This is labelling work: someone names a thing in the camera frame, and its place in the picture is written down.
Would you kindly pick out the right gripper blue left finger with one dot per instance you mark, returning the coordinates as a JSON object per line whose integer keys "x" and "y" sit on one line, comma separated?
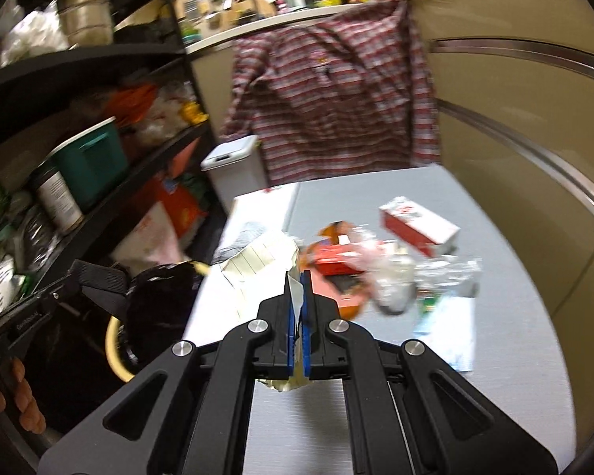
{"x": 290, "y": 326}

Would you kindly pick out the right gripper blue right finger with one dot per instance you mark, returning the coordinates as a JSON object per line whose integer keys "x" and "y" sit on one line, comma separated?
{"x": 305, "y": 321}

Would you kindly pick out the orange plastic snack wrapper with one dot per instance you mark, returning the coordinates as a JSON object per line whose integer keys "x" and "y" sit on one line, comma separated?
{"x": 351, "y": 292}

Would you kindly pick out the white paper sheet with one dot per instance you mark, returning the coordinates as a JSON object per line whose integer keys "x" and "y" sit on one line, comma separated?
{"x": 259, "y": 272}

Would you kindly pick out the clear plastic bag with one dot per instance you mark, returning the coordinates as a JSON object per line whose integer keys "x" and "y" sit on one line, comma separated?
{"x": 395, "y": 280}

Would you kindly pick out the red white milk carton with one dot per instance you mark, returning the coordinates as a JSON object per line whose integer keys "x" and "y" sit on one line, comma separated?
{"x": 422, "y": 229}

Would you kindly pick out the white lidded trash bin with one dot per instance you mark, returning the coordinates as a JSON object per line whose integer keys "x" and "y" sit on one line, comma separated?
{"x": 236, "y": 168}

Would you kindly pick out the person's left hand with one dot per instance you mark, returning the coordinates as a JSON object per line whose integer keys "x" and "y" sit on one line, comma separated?
{"x": 31, "y": 418}

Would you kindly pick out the black bag lined basin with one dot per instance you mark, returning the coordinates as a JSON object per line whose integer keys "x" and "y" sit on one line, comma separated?
{"x": 160, "y": 301}

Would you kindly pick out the pink white rice bag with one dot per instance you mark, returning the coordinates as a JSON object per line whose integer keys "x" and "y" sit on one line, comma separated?
{"x": 152, "y": 242}

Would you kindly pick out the white labelled jar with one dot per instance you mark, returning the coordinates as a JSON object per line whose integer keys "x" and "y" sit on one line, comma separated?
{"x": 54, "y": 194}

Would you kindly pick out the orange red plastic bag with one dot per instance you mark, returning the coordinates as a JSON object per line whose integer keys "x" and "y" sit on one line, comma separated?
{"x": 181, "y": 206}

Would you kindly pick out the teal plastic storage box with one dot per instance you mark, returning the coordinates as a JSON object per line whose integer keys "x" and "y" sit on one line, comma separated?
{"x": 90, "y": 160}

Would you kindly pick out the black metal shelf rack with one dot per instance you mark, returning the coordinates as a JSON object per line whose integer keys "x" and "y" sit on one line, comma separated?
{"x": 38, "y": 88}

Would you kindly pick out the red plaid shirt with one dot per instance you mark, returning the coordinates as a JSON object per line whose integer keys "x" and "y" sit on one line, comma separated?
{"x": 350, "y": 94}

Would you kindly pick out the yellow toy on shelf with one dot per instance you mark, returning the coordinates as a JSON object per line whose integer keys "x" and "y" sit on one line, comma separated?
{"x": 191, "y": 113}

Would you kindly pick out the metal pot on shelf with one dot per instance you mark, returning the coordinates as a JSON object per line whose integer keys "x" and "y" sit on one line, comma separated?
{"x": 86, "y": 22}

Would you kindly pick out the beige cabinet with metal trim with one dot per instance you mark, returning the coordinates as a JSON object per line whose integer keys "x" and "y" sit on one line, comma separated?
{"x": 515, "y": 84}

